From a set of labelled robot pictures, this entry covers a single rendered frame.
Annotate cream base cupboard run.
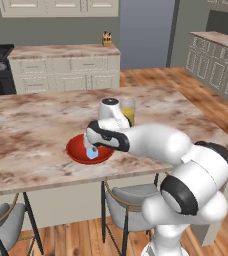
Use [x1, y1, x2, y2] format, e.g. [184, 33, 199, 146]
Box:
[7, 43, 122, 95]

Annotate red bowl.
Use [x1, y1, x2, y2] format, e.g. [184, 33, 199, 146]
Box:
[65, 133, 116, 166]

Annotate grey wall cupboards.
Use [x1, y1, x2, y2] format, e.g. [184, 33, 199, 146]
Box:
[205, 0, 228, 15]

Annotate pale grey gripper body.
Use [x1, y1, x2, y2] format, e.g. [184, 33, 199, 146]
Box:
[82, 132, 98, 153]

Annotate grey base cupboard run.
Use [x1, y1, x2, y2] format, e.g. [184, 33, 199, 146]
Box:
[184, 31, 228, 102]

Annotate wooden knife block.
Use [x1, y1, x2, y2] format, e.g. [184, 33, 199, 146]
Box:
[101, 30, 114, 48]

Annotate glass cup with yellow drink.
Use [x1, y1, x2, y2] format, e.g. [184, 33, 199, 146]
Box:
[119, 96, 137, 127]

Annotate cream wall cupboards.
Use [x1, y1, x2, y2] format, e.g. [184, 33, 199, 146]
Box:
[0, 0, 120, 19]

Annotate grey stool with black legs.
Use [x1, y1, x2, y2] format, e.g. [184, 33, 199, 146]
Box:
[0, 192, 45, 256]
[100, 172, 161, 256]

